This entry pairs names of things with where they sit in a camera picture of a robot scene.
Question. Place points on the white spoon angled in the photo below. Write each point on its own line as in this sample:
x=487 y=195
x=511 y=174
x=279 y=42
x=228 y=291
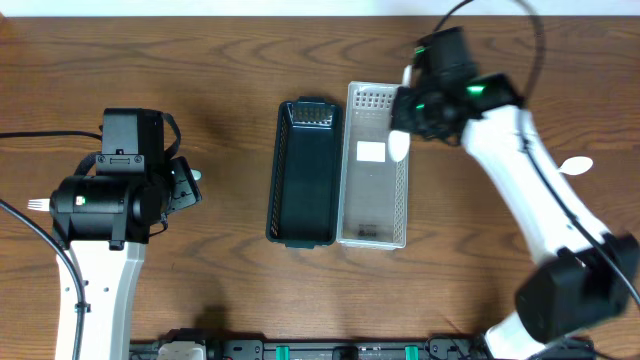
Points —
x=576 y=165

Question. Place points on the clear perforated plastic basket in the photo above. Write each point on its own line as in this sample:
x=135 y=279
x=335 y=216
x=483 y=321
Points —
x=373 y=200

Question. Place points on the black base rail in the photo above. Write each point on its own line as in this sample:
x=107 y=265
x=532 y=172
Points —
x=193 y=344

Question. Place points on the mint green plastic fork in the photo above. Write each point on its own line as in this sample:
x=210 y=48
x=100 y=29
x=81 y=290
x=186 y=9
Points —
x=197 y=175

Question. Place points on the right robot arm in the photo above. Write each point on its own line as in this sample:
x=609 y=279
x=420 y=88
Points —
x=584 y=273

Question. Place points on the white fork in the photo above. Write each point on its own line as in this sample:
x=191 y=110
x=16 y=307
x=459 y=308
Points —
x=42 y=204

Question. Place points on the white spoon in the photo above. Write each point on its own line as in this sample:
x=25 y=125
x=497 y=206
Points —
x=399 y=141

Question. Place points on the white label sticker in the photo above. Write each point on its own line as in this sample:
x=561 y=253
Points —
x=371 y=151

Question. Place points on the black perforated plastic basket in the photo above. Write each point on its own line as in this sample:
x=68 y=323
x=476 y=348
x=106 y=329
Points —
x=305 y=181

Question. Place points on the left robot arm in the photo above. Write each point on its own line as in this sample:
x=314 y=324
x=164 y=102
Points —
x=103 y=222

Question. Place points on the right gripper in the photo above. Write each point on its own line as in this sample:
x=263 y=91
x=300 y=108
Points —
x=400 y=118

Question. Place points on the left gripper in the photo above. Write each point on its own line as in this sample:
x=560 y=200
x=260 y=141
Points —
x=185 y=185

